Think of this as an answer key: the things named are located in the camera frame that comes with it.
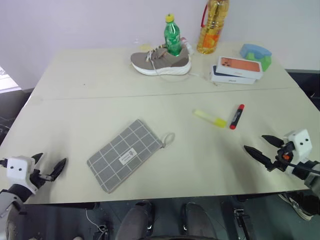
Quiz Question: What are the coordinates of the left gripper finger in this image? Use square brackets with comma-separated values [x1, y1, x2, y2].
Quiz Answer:
[31, 152, 45, 168]
[49, 157, 68, 182]

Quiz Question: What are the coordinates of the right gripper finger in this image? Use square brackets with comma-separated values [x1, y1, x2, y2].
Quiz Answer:
[261, 134, 286, 149]
[243, 144, 274, 169]

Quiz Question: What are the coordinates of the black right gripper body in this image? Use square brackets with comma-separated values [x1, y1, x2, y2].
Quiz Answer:
[266, 140, 297, 173]

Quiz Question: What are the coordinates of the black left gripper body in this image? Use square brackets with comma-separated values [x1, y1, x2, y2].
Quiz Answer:
[29, 168, 55, 195]

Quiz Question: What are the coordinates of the grey checked pouch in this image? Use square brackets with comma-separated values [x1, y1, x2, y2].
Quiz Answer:
[86, 118, 176, 194]

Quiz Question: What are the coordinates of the red and black marker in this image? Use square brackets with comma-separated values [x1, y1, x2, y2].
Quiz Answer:
[228, 103, 246, 131]

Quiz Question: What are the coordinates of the black and white sneaker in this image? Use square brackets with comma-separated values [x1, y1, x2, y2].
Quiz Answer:
[278, 190, 317, 221]

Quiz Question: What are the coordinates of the yellow highlighter pen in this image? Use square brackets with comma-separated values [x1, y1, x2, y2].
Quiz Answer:
[193, 108, 228, 129]

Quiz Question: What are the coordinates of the black metal stand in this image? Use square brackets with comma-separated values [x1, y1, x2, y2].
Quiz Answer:
[233, 208, 251, 240]

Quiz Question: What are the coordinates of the dark blue phone box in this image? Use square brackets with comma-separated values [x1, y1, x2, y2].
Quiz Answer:
[209, 64, 257, 86]

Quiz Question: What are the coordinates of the orange phone box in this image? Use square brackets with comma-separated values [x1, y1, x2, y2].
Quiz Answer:
[215, 55, 264, 80]

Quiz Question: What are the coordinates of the blue and green foam toy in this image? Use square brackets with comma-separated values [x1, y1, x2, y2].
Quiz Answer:
[239, 43, 273, 72]

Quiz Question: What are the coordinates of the dark rounded shape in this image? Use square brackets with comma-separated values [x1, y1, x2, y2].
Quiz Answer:
[120, 200, 155, 240]
[178, 201, 216, 240]

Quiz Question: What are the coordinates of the small white bottle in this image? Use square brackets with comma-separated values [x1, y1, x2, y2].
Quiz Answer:
[180, 37, 196, 55]

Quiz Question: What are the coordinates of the large cooking oil bottle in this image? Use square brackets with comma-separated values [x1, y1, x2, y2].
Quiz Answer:
[196, 0, 231, 56]

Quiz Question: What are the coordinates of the taupe sneaker with white sole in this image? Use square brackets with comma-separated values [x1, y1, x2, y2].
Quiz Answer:
[130, 44, 193, 76]

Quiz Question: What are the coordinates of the green plastic soda bottle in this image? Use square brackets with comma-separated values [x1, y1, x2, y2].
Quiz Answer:
[163, 14, 182, 57]

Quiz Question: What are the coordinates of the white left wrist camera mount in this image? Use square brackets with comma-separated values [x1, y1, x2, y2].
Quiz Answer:
[5, 155, 36, 194]

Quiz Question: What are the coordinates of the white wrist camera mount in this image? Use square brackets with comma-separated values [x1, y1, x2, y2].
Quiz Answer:
[283, 128, 313, 164]
[5, 155, 36, 194]

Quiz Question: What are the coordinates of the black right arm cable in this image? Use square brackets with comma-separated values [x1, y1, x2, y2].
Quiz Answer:
[284, 161, 320, 174]

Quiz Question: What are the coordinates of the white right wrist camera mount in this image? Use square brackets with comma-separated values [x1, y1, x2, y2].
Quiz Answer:
[283, 128, 313, 164]

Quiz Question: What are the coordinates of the white floor cable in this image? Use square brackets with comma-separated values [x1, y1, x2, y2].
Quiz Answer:
[84, 208, 107, 232]

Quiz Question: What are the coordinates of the thin white cable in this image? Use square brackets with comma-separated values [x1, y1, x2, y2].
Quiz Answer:
[159, 72, 221, 88]

